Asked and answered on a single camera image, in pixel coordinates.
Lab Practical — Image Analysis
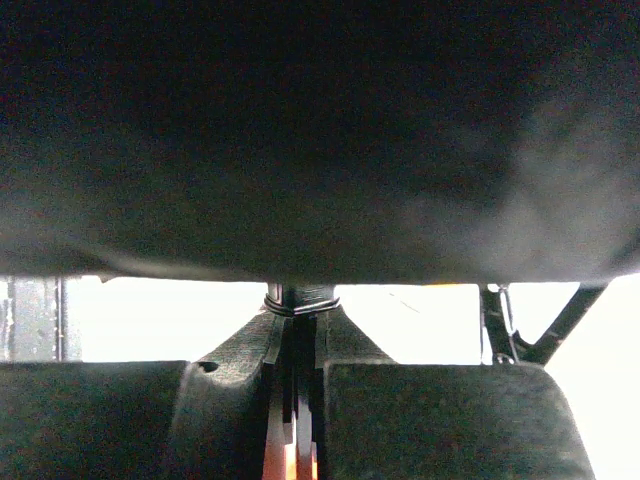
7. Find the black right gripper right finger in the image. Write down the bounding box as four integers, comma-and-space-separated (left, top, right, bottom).
316, 312, 594, 479

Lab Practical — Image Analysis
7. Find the pink folding umbrella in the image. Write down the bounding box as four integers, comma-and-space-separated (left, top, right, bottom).
1, 1, 639, 474

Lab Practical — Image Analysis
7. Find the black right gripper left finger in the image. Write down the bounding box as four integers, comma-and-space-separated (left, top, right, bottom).
1, 312, 283, 479

